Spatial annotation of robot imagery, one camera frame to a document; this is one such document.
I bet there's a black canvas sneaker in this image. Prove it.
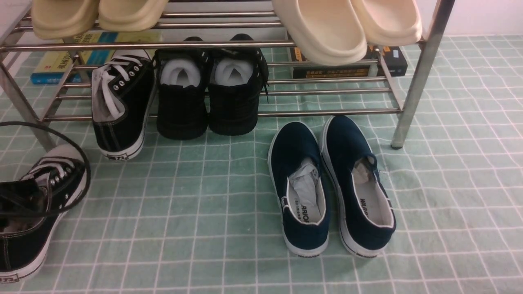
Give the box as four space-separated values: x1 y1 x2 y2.
91 49 157 161
0 145 87 284

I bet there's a navy slip-on shoe, left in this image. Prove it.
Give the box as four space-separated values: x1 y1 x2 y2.
268 121 332 258

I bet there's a navy slip-on shoe, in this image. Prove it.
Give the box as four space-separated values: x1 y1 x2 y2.
319 116 396 258
268 121 332 258

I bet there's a black mesh shoe, right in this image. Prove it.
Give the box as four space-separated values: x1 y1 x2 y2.
207 47 268 136

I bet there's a black mesh shoe, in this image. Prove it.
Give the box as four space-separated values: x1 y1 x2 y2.
154 48 213 141
207 47 268 136

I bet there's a black mesh shoe, left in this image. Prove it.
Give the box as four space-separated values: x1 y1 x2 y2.
154 48 213 141

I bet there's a navy slip-on shoe, right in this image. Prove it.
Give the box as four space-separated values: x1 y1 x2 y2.
319 116 396 258

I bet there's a stainless steel shoe rack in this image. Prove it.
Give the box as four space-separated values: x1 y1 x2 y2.
1 0 454 149

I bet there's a green checked floor cloth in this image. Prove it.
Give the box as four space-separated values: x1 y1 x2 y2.
1 36 523 294

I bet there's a cream slipper, centre right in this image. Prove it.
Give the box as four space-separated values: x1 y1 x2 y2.
272 0 367 66

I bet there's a cream slipper, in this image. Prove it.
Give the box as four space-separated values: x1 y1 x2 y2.
351 0 423 47
272 0 367 66

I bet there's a black book with orange text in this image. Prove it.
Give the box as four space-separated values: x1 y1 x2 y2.
288 46 408 79

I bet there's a cream slipper, far right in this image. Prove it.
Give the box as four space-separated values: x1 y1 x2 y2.
351 0 423 47

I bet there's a tan slipper, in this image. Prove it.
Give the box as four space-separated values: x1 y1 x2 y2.
31 0 99 40
98 0 169 32

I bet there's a yellow and blue book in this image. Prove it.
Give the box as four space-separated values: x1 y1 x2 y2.
30 31 163 85

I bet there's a tan slipper, far left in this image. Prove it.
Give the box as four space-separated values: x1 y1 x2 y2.
31 0 99 40

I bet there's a black cable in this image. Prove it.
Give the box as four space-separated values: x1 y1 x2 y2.
0 121 92 218

